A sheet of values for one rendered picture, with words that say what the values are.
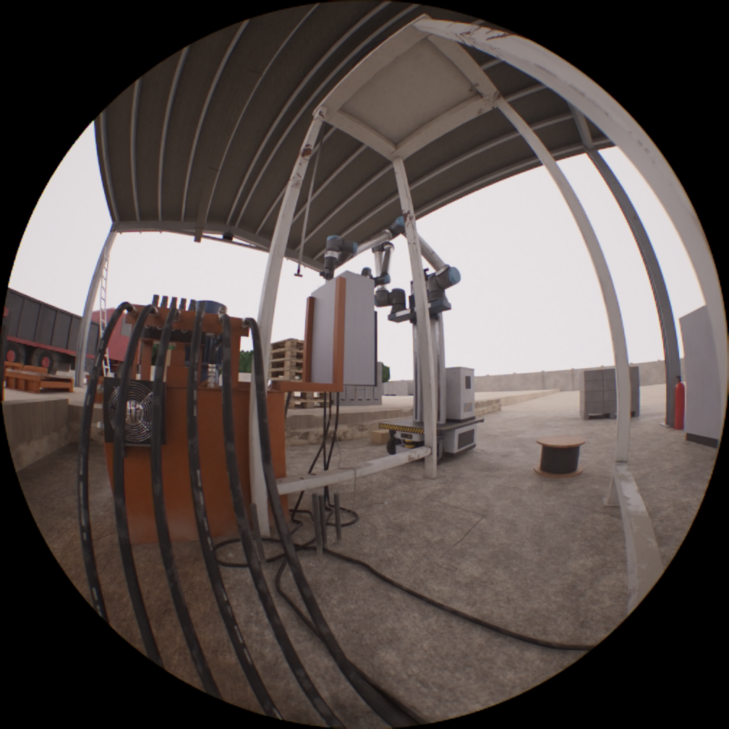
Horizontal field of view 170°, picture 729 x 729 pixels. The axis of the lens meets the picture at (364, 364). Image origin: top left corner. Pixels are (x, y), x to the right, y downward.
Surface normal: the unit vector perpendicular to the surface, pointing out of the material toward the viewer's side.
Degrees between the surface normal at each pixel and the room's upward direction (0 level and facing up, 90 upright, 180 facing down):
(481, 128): 172
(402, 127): 180
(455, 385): 90
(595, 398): 90
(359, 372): 90
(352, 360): 90
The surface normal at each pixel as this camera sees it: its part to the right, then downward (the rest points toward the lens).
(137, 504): 0.70, -0.07
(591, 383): -0.70, -0.08
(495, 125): -0.11, 0.97
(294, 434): 0.51, -0.13
